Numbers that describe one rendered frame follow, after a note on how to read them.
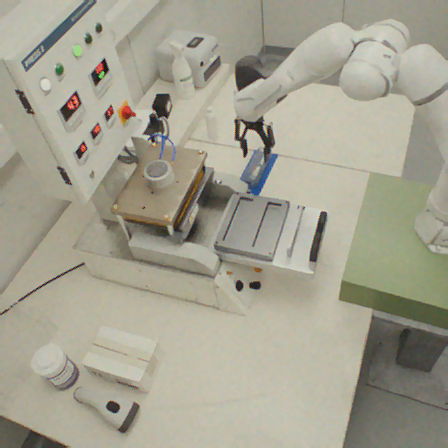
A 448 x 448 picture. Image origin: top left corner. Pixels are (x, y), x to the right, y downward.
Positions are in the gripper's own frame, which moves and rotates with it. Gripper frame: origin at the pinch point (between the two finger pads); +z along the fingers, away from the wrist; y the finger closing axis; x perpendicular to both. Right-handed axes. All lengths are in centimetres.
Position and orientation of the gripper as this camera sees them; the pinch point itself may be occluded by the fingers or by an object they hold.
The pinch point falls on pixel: (255, 152)
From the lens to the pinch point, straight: 168.7
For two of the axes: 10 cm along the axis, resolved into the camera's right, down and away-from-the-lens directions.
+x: 3.9, -7.5, 5.4
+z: 1.1, 6.2, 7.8
